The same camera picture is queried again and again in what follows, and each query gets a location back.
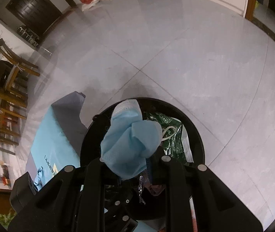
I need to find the light blue face mask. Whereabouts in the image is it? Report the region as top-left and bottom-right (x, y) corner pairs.
(100, 99), (163, 180)

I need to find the black round trash bin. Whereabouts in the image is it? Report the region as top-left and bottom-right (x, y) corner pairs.
(80, 97), (206, 223)

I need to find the dark green foil packet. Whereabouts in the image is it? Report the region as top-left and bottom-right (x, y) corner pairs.
(145, 113), (194, 165)

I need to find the green potted plant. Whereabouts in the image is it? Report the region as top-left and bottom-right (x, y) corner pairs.
(0, 209), (17, 230)

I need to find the light blue patterned rug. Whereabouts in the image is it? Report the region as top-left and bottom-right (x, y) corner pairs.
(26, 91), (87, 190)

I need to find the wooden dining chair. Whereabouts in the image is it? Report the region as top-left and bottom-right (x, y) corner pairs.
(0, 38), (40, 98)

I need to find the dark wooden door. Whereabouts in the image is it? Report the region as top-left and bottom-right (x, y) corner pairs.
(6, 0), (62, 37)

